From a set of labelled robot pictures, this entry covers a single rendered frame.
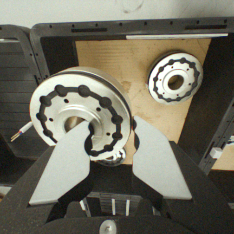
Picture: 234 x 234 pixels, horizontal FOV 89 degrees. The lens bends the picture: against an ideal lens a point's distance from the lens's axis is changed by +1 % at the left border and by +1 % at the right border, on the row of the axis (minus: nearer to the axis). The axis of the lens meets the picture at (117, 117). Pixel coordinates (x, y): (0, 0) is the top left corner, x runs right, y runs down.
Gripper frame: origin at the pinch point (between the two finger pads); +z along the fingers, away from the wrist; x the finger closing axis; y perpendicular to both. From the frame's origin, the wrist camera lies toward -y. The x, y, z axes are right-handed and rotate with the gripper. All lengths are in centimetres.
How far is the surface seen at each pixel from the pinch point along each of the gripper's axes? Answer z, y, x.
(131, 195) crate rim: 7.2, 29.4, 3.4
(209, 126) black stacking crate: 7.4, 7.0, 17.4
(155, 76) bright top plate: 13.6, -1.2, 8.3
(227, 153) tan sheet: 14.3, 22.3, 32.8
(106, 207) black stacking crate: 19, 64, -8
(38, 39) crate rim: 8.1, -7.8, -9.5
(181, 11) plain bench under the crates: 28.5, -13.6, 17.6
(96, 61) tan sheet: 17.6, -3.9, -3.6
